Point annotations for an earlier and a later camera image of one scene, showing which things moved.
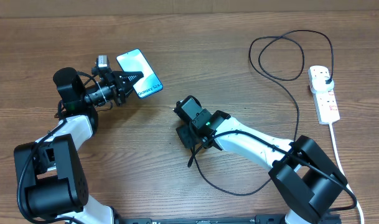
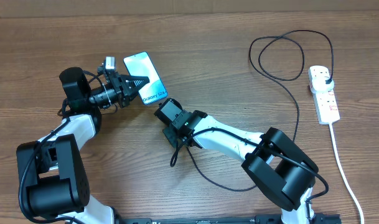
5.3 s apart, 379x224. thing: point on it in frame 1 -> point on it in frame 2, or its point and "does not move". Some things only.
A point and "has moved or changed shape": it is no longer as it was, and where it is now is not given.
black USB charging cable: [272, 78] -> [211, 182]
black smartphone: [134, 61] has moved or changed shape
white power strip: [325, 103] does not move
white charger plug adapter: [322, 84] does not move
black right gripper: [190, 141] -> [172, 134]
